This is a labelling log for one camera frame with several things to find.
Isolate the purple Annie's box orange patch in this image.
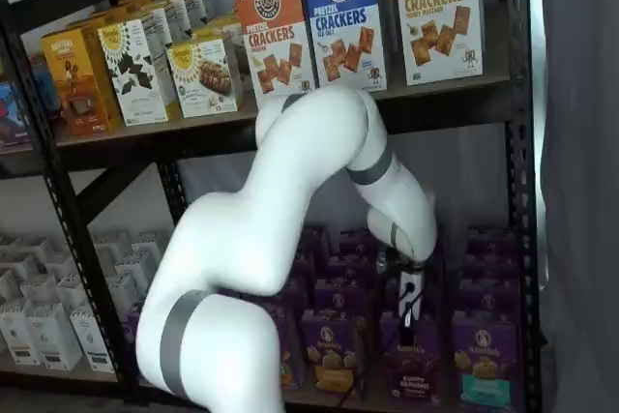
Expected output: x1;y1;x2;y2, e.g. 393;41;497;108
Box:
333;228;381;260
322;253;374;283
312;279;368;313
300;309;369;393

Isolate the white Simple Mills bar box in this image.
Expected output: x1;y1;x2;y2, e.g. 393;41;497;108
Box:
191;14;246;75
166;34;242;119

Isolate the gold pretzel crackers box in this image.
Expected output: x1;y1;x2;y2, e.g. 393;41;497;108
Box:
392;0;486;86

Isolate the orange pretzel crackers box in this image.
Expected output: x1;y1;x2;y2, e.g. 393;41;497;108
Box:
233;0;319;98

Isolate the blue pretzel crackers box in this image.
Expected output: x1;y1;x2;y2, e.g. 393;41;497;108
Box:
297;0;390;91

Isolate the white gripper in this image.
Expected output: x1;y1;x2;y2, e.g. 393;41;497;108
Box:
398;269;427;351

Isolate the purple Annie's box green patch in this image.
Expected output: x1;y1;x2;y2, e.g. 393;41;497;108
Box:
278;305;307;389

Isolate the white Simple Mills thins box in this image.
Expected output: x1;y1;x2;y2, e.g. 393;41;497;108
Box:
139;5;171;46
182;0;210;30
96;18;169;128
162;0;191;42

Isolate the black cable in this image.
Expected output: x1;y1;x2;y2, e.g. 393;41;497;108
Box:
397;281;422;320

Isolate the white box dark label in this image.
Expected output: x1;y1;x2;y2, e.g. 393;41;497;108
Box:
133;230;173;262
55;273;101;312
9;251;54;279
0;311;43;367
18;273;67;310
0;265;25;315
115;260;159;298
26;304;83;370
94;231;132;264
70;309;117;375

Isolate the purple Annie's box pink patch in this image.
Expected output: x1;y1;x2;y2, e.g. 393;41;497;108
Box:
123;301;147;354

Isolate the blue snack box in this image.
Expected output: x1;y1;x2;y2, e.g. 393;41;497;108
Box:
0;57;34;149

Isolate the black metal shelf rack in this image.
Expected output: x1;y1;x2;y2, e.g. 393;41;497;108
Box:
0;0;545;413

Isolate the blue snack bag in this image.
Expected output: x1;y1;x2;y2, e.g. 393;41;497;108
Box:
27;52;63;119

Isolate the purple Annie's box teal patch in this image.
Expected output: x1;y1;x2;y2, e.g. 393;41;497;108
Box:
452;310;523;407
462;252;523;283
457;278;523;314

